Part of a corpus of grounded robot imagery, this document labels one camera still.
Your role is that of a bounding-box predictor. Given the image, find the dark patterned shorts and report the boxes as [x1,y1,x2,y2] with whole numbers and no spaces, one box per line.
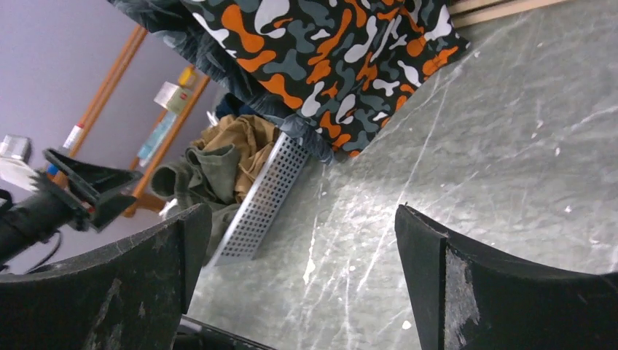
[110,0,335,165]

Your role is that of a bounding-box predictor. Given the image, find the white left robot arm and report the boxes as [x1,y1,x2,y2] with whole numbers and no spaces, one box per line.
[1,149,143,274]

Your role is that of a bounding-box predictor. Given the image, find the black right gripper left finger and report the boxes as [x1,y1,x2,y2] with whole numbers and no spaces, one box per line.
[1,204,211,349]

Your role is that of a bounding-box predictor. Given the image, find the orange camo shorts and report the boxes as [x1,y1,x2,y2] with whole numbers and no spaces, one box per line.
[185,1,469,156]

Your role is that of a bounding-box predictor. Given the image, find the navy blue shorts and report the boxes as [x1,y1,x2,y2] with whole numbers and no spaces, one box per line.
[214,93,261,118]

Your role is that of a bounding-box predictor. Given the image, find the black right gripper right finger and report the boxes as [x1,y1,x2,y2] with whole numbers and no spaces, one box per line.
[394,205,617,349]

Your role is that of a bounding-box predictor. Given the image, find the wooden clothes rack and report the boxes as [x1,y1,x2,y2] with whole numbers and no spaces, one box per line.
[447,0,565,28]

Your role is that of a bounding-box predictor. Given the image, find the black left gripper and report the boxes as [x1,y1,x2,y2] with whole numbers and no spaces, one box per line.
[34,148,143,232]

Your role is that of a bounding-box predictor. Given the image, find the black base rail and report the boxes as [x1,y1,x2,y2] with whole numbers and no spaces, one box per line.
[171,315,274,350]

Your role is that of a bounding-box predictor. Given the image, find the blue blister pack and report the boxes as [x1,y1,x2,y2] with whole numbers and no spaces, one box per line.
[137,111,177,167]

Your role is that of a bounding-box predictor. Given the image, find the olive green shorts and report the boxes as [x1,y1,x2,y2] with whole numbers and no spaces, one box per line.
[150,144,240,265]

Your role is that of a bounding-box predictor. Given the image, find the white plastic laundry basket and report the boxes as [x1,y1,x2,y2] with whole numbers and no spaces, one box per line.
[206,133,309,268]

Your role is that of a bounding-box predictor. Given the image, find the white medicine box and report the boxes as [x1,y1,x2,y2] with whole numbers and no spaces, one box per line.
[153,82,192,115]

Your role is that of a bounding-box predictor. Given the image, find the orange wooden shelf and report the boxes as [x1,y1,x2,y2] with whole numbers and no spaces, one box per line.
[45,24,214,218]

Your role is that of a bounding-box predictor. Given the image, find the tan khaki shorts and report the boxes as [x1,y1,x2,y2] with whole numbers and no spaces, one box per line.
[186,114,280,204]

